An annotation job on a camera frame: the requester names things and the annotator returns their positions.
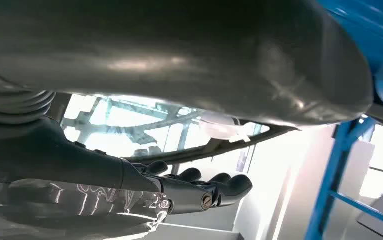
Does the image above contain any blue metal shelf rack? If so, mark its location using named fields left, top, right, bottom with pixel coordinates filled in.
left=305, top=0, right=383, bottom=240

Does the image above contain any robot right leg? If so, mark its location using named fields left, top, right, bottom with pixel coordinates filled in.
left=0, top=0, right=375, bottom=129

